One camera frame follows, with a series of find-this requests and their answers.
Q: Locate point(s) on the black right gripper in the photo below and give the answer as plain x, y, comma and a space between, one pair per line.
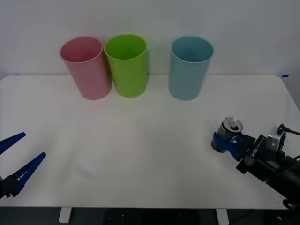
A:
259, 159

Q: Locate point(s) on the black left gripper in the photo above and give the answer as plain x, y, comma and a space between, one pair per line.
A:
2, 187

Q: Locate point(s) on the silver drink can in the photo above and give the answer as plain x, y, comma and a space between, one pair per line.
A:
228, 131

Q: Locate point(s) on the white table leg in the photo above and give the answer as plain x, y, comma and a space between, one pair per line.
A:
65, 214
222, 216

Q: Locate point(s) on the pale blue plastic bin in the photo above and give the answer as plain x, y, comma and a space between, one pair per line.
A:
187, 77

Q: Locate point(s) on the pink plastic bin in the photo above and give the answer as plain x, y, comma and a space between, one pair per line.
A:
90, 72

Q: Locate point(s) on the green plastic bin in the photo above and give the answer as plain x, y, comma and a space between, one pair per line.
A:
129, 75

